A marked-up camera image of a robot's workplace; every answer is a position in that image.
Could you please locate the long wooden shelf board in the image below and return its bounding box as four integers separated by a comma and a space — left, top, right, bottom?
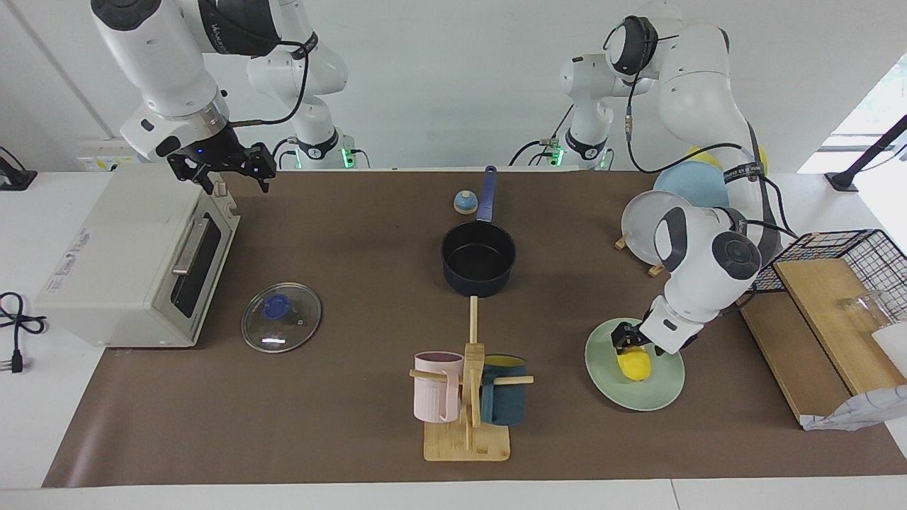
733, 290, 851, 426

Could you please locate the dark teal mug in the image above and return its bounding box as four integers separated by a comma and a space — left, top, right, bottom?
480, 354, 528, 426

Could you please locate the black stand base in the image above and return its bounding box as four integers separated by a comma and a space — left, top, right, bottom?
0, 147, 38, 192

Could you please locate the black power cord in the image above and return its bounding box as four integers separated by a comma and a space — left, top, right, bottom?
0, 292, 49, 374

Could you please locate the yellow plate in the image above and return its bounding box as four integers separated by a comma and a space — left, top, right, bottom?
686, 145, 768, 178

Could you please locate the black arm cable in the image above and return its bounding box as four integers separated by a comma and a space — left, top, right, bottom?
622, 74, 800, 242
225, 39, 314, 130

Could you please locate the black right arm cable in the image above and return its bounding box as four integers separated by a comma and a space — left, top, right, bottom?
225, 39, 314, 130

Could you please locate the white checked cloth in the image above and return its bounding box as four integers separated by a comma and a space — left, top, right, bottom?
801, 385, 907, 431

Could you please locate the yellow lemon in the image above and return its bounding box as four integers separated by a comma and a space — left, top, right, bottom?
616, 346, 653, 382

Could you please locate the dark blue pot purple handle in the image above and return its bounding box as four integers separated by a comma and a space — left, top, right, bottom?
441, 166, 517, 298

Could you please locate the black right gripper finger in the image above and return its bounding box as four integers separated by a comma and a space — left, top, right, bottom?
168, 154, 215, 193
241, 143, 277, 193

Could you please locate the wooden mug tree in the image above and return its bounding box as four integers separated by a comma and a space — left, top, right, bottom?
409, 296, 534, 463

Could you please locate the white socket box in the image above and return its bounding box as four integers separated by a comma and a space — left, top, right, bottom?
77, 137, 153, 172

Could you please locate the wooden plate rack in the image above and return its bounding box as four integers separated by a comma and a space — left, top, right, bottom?
614, 234, 667, 278

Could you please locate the grey plate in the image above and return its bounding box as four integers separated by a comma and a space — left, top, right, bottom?
621, 190, 692, 266

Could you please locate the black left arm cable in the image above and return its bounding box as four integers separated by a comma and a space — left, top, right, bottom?
622, 74, 800, 242

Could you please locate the light blue plate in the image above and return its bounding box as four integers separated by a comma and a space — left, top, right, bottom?
653, 161, 731, 210

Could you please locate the white cup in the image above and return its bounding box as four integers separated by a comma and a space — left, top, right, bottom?
873, 322, 907, 378

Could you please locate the black tripod stand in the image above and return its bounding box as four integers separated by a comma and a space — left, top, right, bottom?
826, 113, 907, 192

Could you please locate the mint green plate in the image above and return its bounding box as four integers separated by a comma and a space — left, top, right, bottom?
585, 317, 686, 412

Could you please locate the glass lid blue knob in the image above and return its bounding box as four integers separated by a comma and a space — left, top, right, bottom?
241, 282, 322, 353

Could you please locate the beige toaster oven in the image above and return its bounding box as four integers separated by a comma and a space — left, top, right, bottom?
34, 163, 242, 349

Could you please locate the pink mug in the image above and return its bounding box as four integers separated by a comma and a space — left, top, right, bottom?
414, 351, 465, 424

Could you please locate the brown table mat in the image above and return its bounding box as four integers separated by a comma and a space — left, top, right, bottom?
41, 170, 907, 488

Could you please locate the clear glass jug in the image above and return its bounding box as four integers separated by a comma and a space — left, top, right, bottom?
840, 289, 907, 337

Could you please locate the black wire rack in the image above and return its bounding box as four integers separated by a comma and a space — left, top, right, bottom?
732, 229, 907, 323

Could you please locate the wide wooden shelf board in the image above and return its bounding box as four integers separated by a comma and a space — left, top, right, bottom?
772, 258, 907, 396

